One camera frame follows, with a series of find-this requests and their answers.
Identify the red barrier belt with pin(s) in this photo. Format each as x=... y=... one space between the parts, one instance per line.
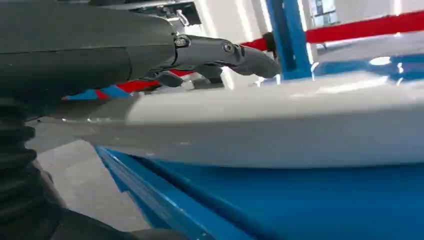
x=364 y=28

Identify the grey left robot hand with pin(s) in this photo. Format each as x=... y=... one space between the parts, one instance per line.
x=73 y=49

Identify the red and blue striped tape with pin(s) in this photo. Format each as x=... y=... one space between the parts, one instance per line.
x=132 y=86

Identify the blue metal bench frame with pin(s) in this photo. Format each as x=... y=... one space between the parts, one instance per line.
x=298 y=205

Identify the blue metal post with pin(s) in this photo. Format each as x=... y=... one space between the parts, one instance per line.
x=288 y=33

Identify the left arm ribbed black sleeve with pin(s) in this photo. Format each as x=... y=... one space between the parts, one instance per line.
x=16 y=172

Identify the black robot leg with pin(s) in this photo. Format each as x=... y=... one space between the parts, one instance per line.
x=99 y=232

